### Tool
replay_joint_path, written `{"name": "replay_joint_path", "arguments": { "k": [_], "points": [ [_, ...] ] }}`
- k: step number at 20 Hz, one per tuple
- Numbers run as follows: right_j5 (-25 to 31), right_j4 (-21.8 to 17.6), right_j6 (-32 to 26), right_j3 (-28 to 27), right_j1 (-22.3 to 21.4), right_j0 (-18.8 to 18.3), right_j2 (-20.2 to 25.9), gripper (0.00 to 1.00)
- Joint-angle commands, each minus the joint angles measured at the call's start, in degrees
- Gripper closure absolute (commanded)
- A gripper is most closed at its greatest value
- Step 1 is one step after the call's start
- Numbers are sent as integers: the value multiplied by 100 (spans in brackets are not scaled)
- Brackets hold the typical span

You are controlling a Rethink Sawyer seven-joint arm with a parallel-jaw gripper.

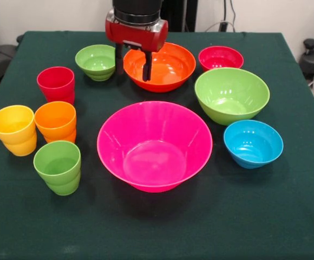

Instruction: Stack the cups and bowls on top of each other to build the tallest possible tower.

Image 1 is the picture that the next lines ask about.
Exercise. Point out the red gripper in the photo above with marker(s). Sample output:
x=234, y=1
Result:
x=135, y=35

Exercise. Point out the red cup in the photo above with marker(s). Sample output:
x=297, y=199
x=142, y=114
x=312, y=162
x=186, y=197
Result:
x=55, y=86

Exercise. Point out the large pink bowl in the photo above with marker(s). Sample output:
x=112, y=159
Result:
x=154, y=151

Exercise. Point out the orange cup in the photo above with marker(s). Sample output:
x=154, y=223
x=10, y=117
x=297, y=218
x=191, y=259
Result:
x=55, y=122

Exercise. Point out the yellow cup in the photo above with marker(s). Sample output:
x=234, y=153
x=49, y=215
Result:
x=13, y=130

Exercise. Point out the small green bowl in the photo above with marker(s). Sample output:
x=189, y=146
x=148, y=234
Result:
x=97, y=61

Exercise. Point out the large orange bowl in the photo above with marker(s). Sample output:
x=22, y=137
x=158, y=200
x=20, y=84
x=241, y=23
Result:
x=170, y=67

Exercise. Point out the small red bowl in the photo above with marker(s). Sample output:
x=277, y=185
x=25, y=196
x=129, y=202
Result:
x=220, y=58

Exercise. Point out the black power plug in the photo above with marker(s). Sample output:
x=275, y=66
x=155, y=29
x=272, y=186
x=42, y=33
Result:
x=223, y=26

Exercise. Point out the large green bowl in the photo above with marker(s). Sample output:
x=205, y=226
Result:
x=230, y=92

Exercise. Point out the green cup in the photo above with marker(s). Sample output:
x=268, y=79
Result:
x=57, y=168

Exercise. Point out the black office chair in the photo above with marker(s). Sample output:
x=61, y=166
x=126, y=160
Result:
x=0, y=58

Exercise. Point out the small blue bowl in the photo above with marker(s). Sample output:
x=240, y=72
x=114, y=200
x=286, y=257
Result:
x=251, y=146

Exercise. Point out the dark green tablecloth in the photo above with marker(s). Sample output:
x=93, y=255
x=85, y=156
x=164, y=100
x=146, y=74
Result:
x=157, y=222

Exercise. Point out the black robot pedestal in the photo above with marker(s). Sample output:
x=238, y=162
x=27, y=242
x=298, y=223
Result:
x=178, y=13

